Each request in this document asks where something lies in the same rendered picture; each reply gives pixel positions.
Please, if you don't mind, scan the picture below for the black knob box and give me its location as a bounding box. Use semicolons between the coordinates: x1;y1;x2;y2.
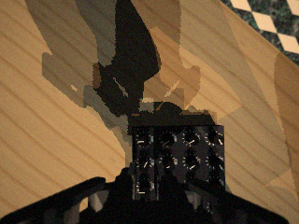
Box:
132;125;225;202

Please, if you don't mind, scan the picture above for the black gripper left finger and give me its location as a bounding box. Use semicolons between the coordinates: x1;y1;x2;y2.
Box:
0;162;137;224

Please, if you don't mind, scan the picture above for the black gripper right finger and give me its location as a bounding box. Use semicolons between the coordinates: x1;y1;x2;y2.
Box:
154;163;290;224

